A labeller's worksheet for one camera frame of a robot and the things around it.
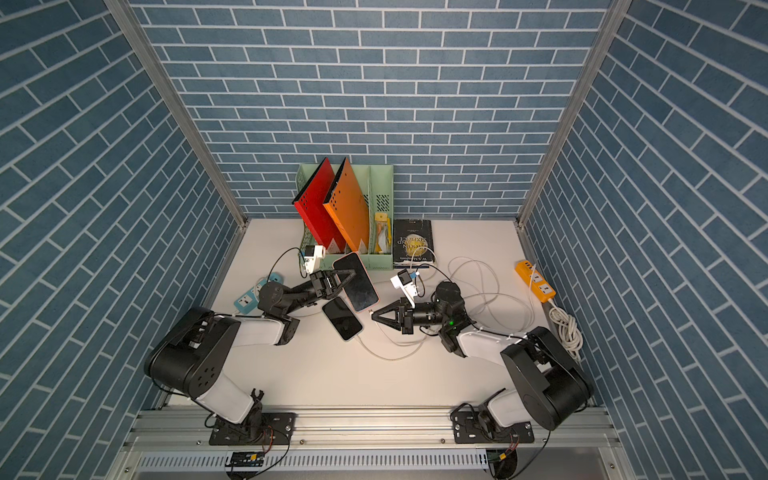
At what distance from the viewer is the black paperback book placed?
3.49 ft

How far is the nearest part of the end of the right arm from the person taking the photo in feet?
2.28

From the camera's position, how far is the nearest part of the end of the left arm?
665 mm
